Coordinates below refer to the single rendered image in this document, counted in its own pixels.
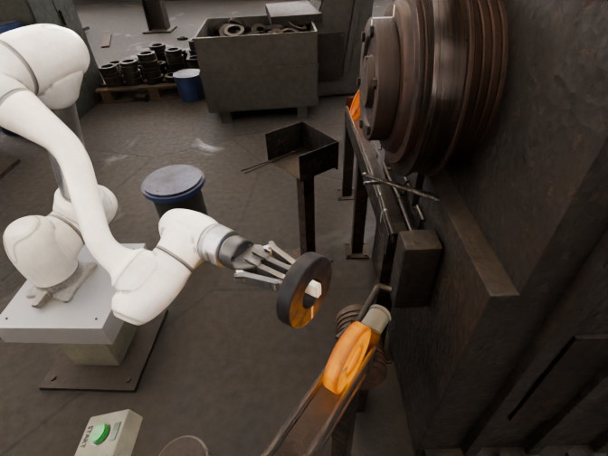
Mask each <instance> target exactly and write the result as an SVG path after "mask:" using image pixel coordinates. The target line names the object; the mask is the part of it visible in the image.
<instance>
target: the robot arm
mask: <svg viewBox="0 0 608 456"><path fill-rule="evenodd" d="M89 64H90V55H89V51H88V48H87V46H86V44H85V43H84V41H83V40H82V39H81V38H80V36H79V35H78V34H76V33H75V32H74V31H72V30H70V29H67V28H64V27H60V26H58V25H56V24H33V25H28V26H25V27H21V28H17V29H14V30H11V31H8V32H6V33H2V34H0V126H1V127H2V128H5V129H8V130H10V131H12V132H14V133H16V134H18V135H20V136H22V137H24V138H27V139H29V140H31V141H32V142H34V143H36V144H38V145H40V146H42V147H44V148H46V149H47V152H48V155H49V158H50V160H51V163H52V169H53V172H54V174H55V177H56V180H57V183H58V186H59V188H58V189H57V190H56V192H55V194H54V202H53V207H52V209H53V211H52V212H51V213H50V214H49V215H47V216H46V217H44V216H40V215H30V216H25V217H23V218H20V219H17V220H15V221H14V222H12V223H11V224H9V225H8V227H7V228H6V229H5V233H4V235H3V241H4V246H5V251H6V253H7V255H8V257H9V259H10V260H11V262H12V263H13V265H14V266H15V267H16V269H17V270H19V271H20V272H21V273H22V274H23V275H24V276H25V278H26V279H28V280H29V281H30V282H31V283H32V284H33V286H32V287H31V288H30V289H29V290H28V291H26V292H25V294H24V295H25V297H26V298H28V299H32V298H35V299H34V301H33V303H32V306H33V308H36V309H40V308H41V307H42V306H43V305H45V304H46V303H47V302H48V301H49V300H50V299H52V300H59V301H61V302H63V303H69V302H71V301H72V300H73V297H74V295H75V293H76V292H77V291H78V289H79V288H80V287H81V285H82V284H83V283H84V281H85V280H86V279H87V278H88V277H89V276H90V274H91V273H92V272H93V271H94V270H96V269H97V268H98V264H97V262H98V263H99V264H100V265H101V266H102V267H103V268H104V269H105V270H107V272H108V273H109V274H110V277H111V281H112V282H111V285H112V286H113V287H114V288H116V291H117V292H116V293H115V295H114V296H113V298H112V302H111V308H112V310H113V313H114V315H115V316H116V317H117V318H120V319H123V320H125V321H127V322H129V323H131V324H134V325H137V326H140V325H143V324H145V323H147V322H148V321H150V320H151V319H153V318H155V317H156V316H157V315H158V314H160V313H161V312H162V311H163V310H164V309H165V308H166V307H167V306H168V305H169V304H170V303H171V302H172V301H173V300H174V299H175V297H176V296H177V295H178V293H179V292H180V291H181V289H182V288H183V287H184V286H185V284H186V282H187V280H188V278H189V276H190V275H191V273H192V272H193V271H194V270H195V269H196V268H197V267H198V266H199V265H200V264H201V263H202V262H204V261H209V262H211V263H212V264H214V265H216V266H218V267H227V268H229V269H231V270H233V271H235V273H234V275H233V276H234V279H235V282H236V284H238V285H241V284H247V285H251V286H254V287H258V288H262V289H266V290H273V291H277V292H278V291H279V289H280V285H281V283H282V281H283V279H284V277H285V275H286V273H287V272H288V270H289V268H290V267H291V265H292V264H293V263H294V262H295V260H294V259H293V258H291V257H290V256H289V255H288V254H287V253H285V252H284V251H282V250H281V249H280V248H278V247H277V246H276V245H275V243H274V241H269V244H268V245H265V246H261V245H259V244H253V243H252V242H251V241H249V240H247V239H245V238H243V237H241V236H240V234H238V233H237V232H236V231H234V230H232V229H230V228H227V227H225V226H224V225H221V224H219V223H218V222H216V221H215V219H213V218H211V217H209V216H207V215H205V214H201V213H198V212H196V211H192V210H188V209H172V210H170V211H168V212H166V213H165V214H164V215H163V216H162V217H161V219H160V221H159V233H160V236H161V239H160V241H159V243H158V245H157V247H156V248H155V249H154V250H153V251H147V250H145V249H143V248H142V249H137V250H130V249H128V248H126V247H123V246H122V245H120V244H119V243H118V242H117V241H116V240H115V239H114V238H113V236H112V234H111V232H110V230H109V226H108V224H109V223H110V222H111V221H112V219H113V218H114V216H115V214H116V212H117V209H118V201H117V199H116V196H115V195H114V194H113V193H112V192H111V191H110V190H109V189H108V188H107V187H105V186H102V185H98V184H97V180H96V176H95V173H94V170H93V166H92V163H91V161H90V157H89V155H88V153H87V151H86V149H85V146H84V141H83V136H82V133H81V125H80V121H79V117H78V112H77V109H76V104H75V101H76V100H77V99H78V98H79V95H80V89H81V82H82V78H83V74H84V73H85V72H86V71H87V70H88V67H89ZM85 244H86V245H87V247H88V249H89V251H90V253H91V254H92V256H93V257H94V258H95V259H96V260H97V262H95V261H91V262H85V261H79V260H78V259H77V256H78V255H79V253H80V251H81V248H82V246H84V245H85ZM265 252H267V253H268V254H267V253H265ZM270 255H272V256H273V257H274V258H275V259H273V258H272V257H270ZM276 259H277V260H276Z"/></svg>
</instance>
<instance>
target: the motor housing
mask: <svg viewBox="0 0 608 456"><path fill-rule="evenodd" d="M363 307H364V305H360V304H354V305H350V306H347V307H345V308H343V309H342V310H340V311H339V312H338V314H337V319H336V327H337V334H338V333H339V332H341V331H342V330H343V329H344V328H345V327H346V326H347V325H348V324H349V323H350V322H351V319H352V318H356V317H357V316H358V315H359V313H360V311H361V309H362V308H363ZM386 377H387V365H386V361H385V352H384V348H383V343H382V338H380V342H379V347H378V350H377V354H376V358H375V362H374V364H373V366H372V368H371V370H370V372H369V374H368V375H367V377H366V378H365V380H364V382H363V383H362V384H361V386H360V392H359V398H358V405H357V411H356V412H357V413H364V412H365V409H366V400H367V395H368V389H372V388H375V387H378V386H379V385H380V384H382V383H383V382H384V380H385V379H386Z"/></svg>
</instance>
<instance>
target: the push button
mask: <svg viewBox="0 0 608 456"><path fill-rule="evenodd" d="M108 431H109V426H108V425H107V424H106V423H100V424H99V425H97V426H96V427H95V428H94V429H93V431H92V432H91V435H90V442H91V443H94V444H98V443H100V442H102V441H103V440H104V438H105V437H106V435H107V434H108Z"/></svg>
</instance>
